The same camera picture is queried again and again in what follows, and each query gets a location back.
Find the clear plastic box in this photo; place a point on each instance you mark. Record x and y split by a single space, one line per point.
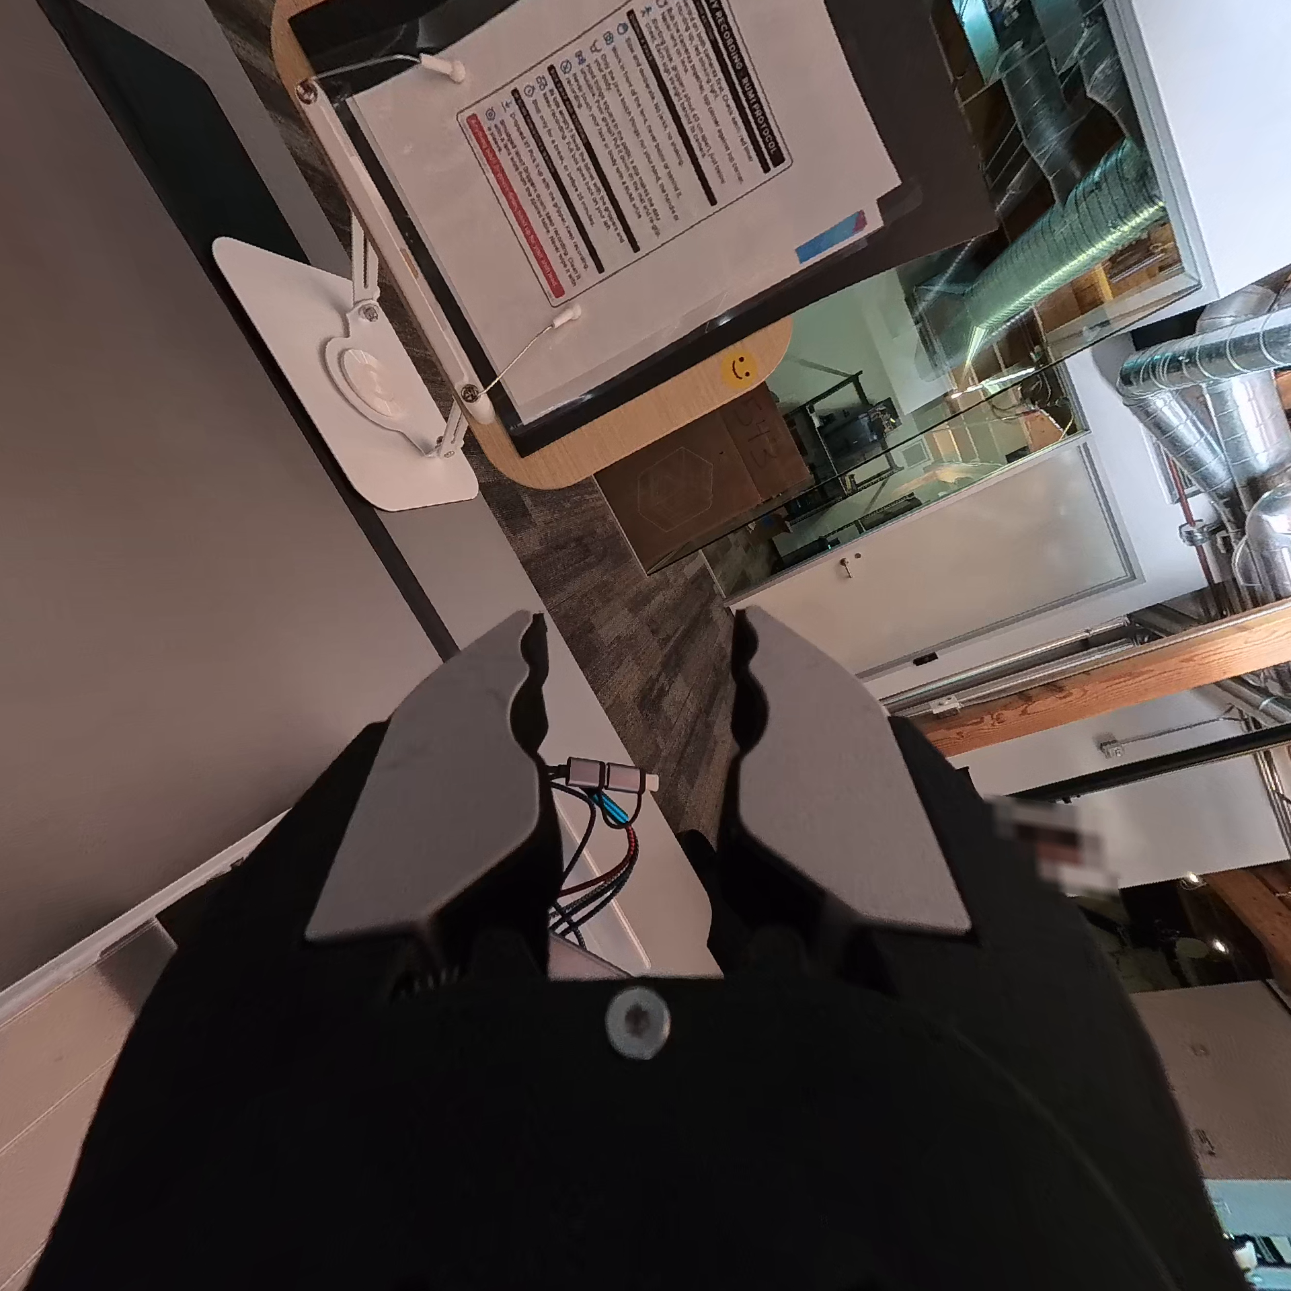
61 1110

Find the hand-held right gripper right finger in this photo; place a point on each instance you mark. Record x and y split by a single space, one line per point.
838 787

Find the laminated instruction sheet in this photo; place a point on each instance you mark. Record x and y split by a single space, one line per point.
627 151

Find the wooden ceiling beam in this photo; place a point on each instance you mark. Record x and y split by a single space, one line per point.
1110 676

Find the spiral metal duct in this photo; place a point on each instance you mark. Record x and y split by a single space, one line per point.
1059 253

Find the instruction sheet on white stand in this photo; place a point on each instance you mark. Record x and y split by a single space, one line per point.
909 121

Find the silver insulated duct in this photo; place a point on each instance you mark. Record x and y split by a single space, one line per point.
1191 403

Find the white door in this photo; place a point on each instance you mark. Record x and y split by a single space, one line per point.
960 565

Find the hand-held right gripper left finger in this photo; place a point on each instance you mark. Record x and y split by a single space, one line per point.
445 787

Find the yellow smiley sticker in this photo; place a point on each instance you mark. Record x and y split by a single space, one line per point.
742 369

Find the cardboard box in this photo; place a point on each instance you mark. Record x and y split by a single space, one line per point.
697 495

